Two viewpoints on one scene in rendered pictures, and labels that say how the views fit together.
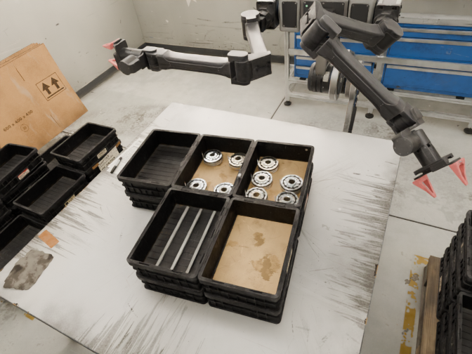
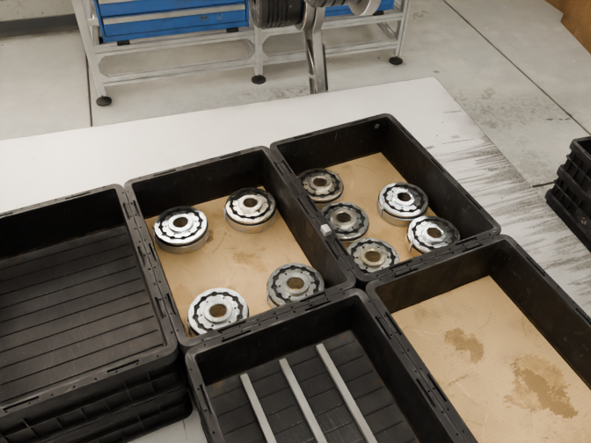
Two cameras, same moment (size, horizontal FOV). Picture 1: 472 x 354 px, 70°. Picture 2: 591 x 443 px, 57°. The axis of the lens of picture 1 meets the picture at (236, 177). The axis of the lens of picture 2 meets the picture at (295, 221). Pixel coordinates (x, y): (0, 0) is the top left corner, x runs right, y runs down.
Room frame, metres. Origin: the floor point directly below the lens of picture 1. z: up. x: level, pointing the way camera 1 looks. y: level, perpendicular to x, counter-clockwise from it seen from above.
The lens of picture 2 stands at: (0.72, 0.52, 1.63)
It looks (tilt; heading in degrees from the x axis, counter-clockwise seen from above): 46 degrees down; 309
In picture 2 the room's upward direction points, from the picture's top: 2 degrees clockwise
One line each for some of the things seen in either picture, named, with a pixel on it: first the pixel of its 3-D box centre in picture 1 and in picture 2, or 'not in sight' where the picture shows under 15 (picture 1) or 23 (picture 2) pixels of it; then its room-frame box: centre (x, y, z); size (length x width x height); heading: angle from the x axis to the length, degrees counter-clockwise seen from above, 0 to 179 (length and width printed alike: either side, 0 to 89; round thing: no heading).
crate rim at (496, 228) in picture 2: (275, 171); (376, 188); (1.10, -0.18, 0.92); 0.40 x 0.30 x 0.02; 156
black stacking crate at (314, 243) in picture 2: (216, 171); (233, 251); (1.22, 0.09, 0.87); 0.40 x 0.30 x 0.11; 156
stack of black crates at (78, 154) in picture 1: (95, 162); not in sight; (2.08, 1.07, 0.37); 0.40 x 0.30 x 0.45; 148
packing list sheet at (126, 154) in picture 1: (135, 156); not in sight; (1.65, 0.60, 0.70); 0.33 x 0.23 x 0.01; 148
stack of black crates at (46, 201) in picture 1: (61, 204); not in sight; (1.74, 1.28, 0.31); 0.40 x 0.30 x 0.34; 148
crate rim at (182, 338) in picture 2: (215, 163); (231, 233); (1.22, 0.09, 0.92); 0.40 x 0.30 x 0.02; 156
